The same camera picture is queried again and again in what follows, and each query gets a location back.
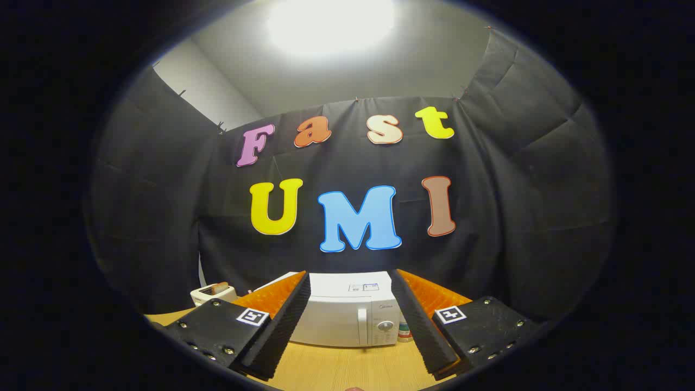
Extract white toaster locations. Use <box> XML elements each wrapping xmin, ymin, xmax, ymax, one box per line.
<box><xmin>190</xmin><ymin>282</ymin><xmax>238</xmax><ymax>307</ymax></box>

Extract white microwave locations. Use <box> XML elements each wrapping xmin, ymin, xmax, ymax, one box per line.
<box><xmin>255</xmin><ymin>272</ymin><xmax>403</xmax><ymax>347</ymax></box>

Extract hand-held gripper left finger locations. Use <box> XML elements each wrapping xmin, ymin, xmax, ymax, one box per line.
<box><xmin>157</xmin><ymin>270</ymin><xmax>311</xmax><ymax>381</ymax></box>

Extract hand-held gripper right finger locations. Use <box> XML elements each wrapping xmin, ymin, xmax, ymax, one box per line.
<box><xmin>388</xmin><ymin>269</ymin><xmax>544</xmax><ymax>381</ymax></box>

